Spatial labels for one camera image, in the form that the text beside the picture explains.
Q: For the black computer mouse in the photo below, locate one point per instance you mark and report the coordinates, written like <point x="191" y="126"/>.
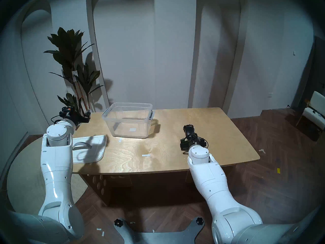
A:
<point x="188" y="130"/>

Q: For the black base knob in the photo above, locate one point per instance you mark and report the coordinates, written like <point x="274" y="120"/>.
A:
<point x="118" y="223"/>
<point x="199" y="221"/>

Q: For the round beige rug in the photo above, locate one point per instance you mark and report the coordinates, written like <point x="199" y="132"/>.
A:
<point x="25" y="174"/>

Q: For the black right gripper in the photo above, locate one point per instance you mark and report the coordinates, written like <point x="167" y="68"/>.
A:
<point x="195" y="142"/>

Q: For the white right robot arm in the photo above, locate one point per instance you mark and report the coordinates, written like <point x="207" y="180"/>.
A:
<point x="210" y="180"/>

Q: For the white floor tape cross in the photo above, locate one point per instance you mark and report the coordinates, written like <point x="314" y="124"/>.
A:
<point x="262" y="151"/>

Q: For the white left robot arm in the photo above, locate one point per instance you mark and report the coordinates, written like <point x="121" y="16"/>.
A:
<point x="55" y="169"/>

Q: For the clear plastic storage container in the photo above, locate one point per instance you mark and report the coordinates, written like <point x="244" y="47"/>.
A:
<point x="129" y="126"/>

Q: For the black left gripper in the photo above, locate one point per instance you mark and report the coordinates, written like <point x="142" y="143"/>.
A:
<point x="76" y="117"/>

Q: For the tall green leafy plant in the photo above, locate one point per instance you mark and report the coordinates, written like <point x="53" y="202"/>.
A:
<point x="68" y="52"/>

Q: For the grey metal robot base plate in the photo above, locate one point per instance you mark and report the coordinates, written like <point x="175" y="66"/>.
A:
<point x="157" y="237"/>

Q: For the white upholstered chair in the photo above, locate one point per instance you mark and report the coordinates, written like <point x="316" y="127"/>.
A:
<point x="316" y="108"/>

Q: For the light wooden table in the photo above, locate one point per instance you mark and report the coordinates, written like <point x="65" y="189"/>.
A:
<point x="165" y="154"/>

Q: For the white plant label tag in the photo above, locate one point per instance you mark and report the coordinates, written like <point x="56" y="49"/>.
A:
<point x="75" y="75"/>

